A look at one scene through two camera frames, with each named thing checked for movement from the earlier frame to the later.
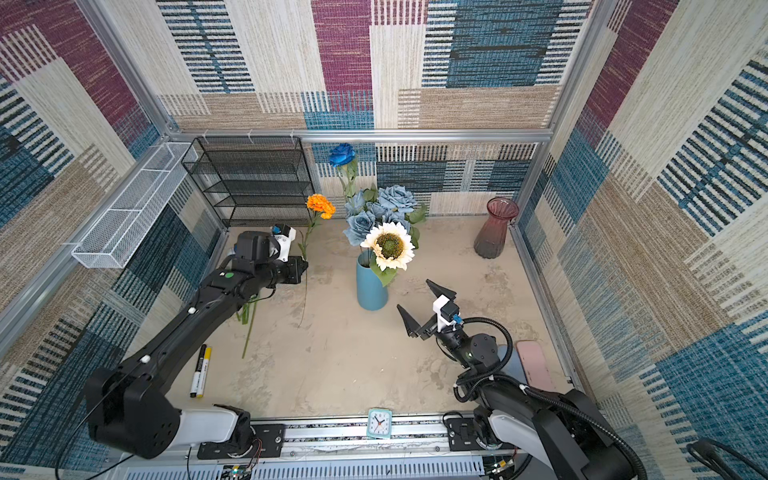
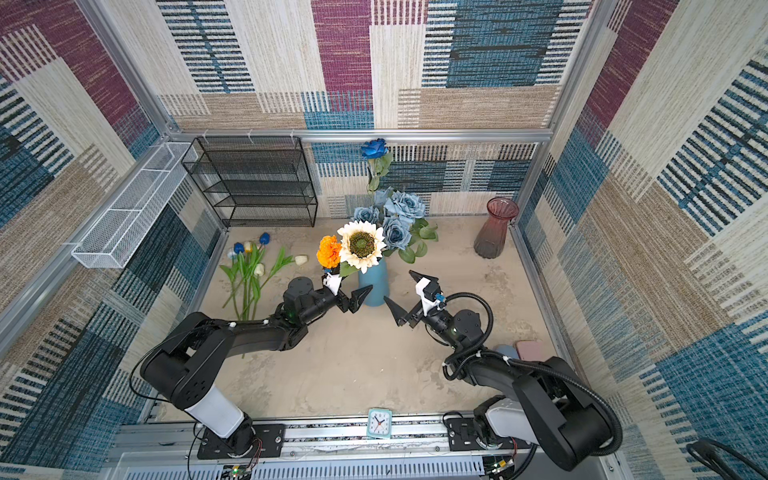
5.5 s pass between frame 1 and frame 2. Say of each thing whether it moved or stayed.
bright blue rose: moved
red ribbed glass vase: stayed
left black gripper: moved
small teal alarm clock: stayed
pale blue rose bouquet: moved
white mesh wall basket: stayed
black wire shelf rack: stayed
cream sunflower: moved
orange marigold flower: moved
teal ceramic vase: stayed
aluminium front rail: stayed
